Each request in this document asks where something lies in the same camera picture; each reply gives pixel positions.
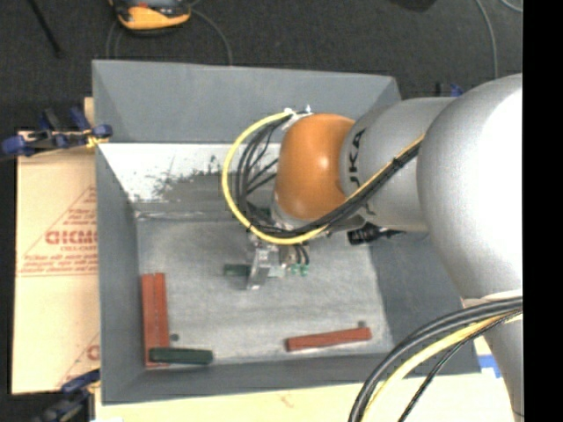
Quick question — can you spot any dark green block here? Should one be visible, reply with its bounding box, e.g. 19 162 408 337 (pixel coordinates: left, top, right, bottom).
223 263 253 280
148 346 215 367

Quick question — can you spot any red-brown flat block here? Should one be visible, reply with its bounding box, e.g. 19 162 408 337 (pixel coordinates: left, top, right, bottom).
153 272 172 350
284 326 373 353
140 273 157 369

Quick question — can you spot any grey metal bin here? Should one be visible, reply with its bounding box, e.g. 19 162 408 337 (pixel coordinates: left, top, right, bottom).
91 59 481 404

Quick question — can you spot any brown cardboard board, red print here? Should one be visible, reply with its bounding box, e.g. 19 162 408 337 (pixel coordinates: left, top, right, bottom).
10 96 102 396

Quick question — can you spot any black cylinder on white bracket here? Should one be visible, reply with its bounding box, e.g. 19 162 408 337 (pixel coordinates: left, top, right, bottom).
346 225 408 246

